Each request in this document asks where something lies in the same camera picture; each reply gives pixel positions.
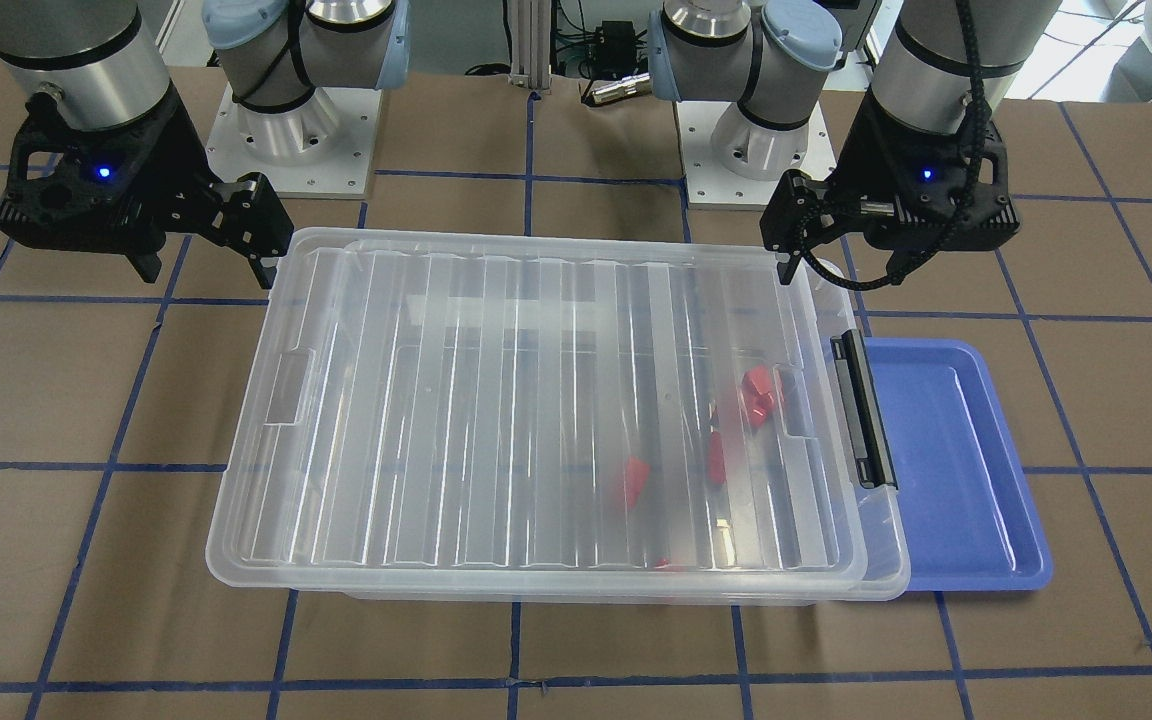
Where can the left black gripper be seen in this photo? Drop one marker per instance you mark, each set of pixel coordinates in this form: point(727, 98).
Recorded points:
point(859, 160)

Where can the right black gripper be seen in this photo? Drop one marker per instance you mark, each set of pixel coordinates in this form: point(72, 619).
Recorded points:
point(179, 152)

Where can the clear plastic box lid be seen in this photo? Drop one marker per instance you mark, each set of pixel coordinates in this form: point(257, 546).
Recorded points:
point(275, 496)

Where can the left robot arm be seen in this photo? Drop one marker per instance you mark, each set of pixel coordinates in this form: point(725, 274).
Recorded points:
point(772, 63)

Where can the clear plastic storage box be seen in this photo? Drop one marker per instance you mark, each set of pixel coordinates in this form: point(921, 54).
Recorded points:
point(876, 560)

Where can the blue plastic tray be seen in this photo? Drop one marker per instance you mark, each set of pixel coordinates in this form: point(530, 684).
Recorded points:
point(968, 515)

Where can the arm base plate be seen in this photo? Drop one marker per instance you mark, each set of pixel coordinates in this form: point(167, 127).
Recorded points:
point(322, 150)
point(731, 164)

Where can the black box latch handle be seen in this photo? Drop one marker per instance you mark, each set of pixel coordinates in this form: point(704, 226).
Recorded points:
point(868, 438)

